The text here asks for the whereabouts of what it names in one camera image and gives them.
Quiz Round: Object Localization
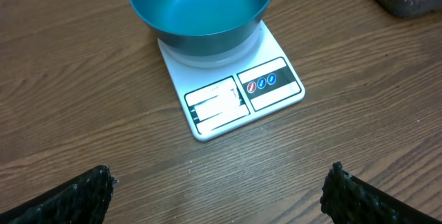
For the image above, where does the white digital kitchen scale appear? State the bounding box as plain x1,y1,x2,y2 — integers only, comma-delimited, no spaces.
158,22,305,142

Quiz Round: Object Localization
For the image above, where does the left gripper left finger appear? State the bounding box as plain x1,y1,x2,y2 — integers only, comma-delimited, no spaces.
1,165,116,224

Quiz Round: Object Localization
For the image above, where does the blue bowl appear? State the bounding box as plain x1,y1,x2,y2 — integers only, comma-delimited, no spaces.
129,0,271,56

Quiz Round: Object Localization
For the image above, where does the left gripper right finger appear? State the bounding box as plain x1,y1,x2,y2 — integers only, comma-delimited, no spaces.
320,162,441,224

